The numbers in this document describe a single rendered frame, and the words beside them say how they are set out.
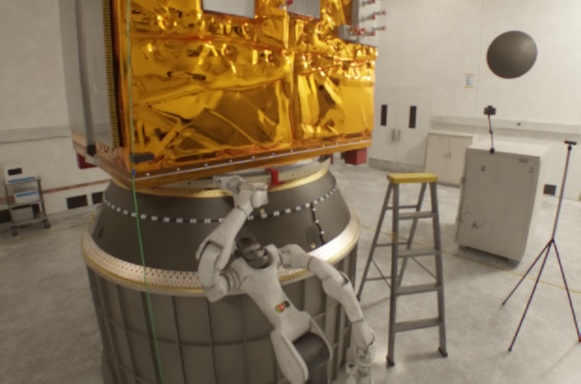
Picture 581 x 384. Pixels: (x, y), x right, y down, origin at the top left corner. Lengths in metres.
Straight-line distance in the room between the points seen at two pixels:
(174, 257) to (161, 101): 0.87
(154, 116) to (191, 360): 1.44
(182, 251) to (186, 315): 0.37
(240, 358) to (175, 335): 0.41
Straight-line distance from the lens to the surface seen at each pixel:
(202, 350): 2.17
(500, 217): 4.99
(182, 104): 1.62
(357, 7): 2.59
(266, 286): 1.50
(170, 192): 2.00
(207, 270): 1.21
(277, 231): 1.95
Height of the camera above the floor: 2.17
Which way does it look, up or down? 12 degrees down
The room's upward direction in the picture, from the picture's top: straight up
